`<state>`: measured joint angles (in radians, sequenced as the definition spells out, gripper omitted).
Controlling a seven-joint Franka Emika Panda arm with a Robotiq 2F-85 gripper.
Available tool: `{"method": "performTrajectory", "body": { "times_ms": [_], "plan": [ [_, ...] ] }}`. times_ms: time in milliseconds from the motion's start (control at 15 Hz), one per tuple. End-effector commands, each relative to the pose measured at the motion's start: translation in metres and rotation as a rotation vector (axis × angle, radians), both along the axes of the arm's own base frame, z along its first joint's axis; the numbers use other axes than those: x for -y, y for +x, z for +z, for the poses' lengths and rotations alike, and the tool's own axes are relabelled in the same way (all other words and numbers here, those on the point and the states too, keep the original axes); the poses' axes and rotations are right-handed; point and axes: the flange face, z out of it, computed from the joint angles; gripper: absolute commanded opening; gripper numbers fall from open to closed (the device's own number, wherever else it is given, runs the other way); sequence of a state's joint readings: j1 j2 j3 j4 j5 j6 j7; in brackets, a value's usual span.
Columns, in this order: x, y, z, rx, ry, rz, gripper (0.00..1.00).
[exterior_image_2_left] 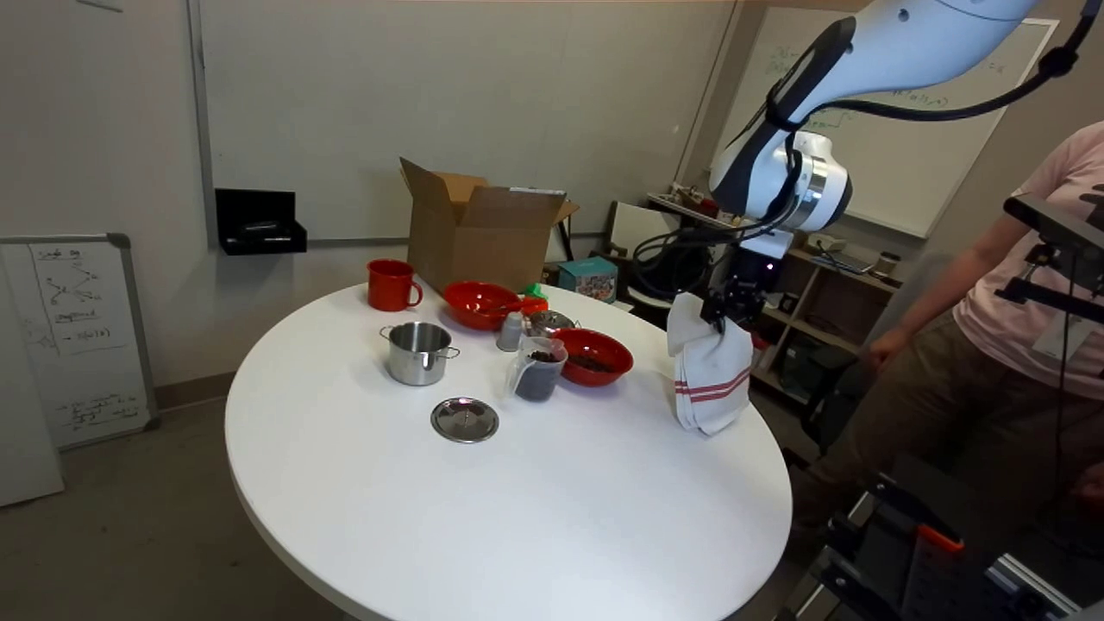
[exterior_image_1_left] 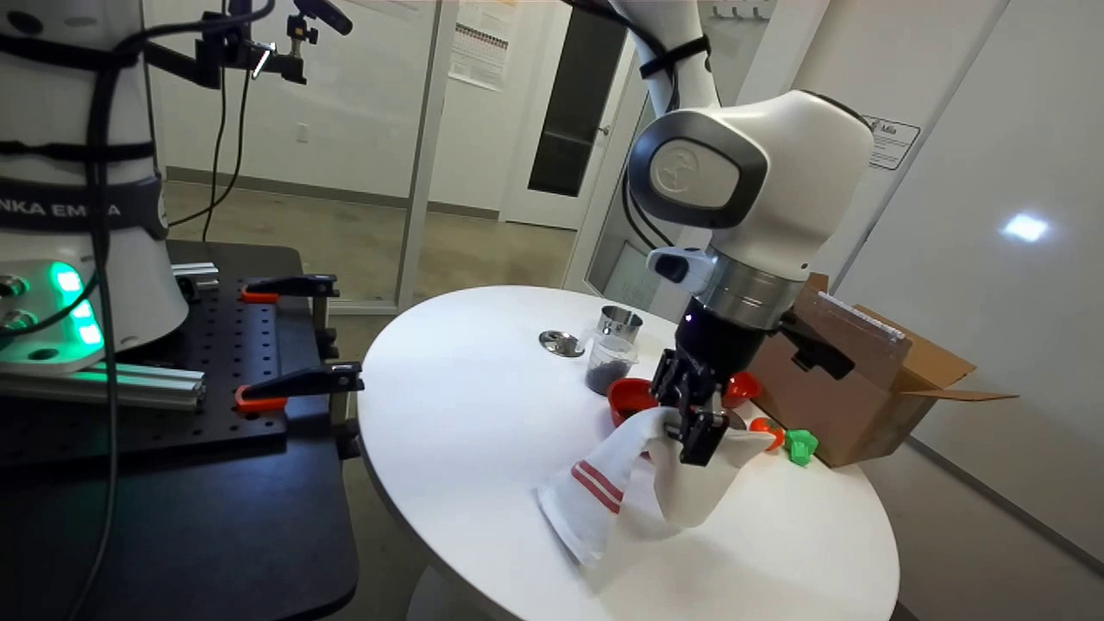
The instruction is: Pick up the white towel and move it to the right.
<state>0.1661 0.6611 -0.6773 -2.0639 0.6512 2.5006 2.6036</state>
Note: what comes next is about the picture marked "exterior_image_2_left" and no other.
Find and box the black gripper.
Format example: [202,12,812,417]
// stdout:
[699,250,784,340]

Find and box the white towel with red stripes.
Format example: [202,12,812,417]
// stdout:
[661,291,758,439]

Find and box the person's bare forearm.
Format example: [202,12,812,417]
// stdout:
[876,196,1044,351]

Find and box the person's hand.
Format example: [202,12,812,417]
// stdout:
[856,324,905,362]

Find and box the cluttered wooden shelf unit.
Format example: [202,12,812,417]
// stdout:
[642,188,914,409]

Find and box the red bowl with dark contents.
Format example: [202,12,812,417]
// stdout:
[549,324,637,389]

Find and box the teal box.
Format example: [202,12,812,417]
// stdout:
[559,255,621,305]

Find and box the small grey cup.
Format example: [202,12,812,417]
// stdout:
[511,341,574,405]

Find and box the small metal shaker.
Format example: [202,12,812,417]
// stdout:
[495,311,527,356]

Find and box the empty red bowl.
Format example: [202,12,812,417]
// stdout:
[442,279,523,335]

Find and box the open cardboard box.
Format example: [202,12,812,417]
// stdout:
[398,157,575,296]

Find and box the small round metal dish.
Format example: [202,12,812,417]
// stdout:
[428,395,504,449]

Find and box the person in pink shirt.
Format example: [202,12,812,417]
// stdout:
[791,106,1104,566]

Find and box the steel pot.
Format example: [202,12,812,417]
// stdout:
[378,317,467,389]

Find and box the red mug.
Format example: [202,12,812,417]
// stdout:
[367,255,428,316]

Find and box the open black case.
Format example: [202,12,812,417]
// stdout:
[209,188,312,258]

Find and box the small whiteboard with drawings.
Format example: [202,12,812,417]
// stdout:
[0,230,158,457]

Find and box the black clamp with orange handle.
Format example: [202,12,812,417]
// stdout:
[819,474,972,621]

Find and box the black camera on stand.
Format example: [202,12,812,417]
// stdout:
[994,181,1104,340]

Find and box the aluminium rail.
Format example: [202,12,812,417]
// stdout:
[983,548,1104,621]

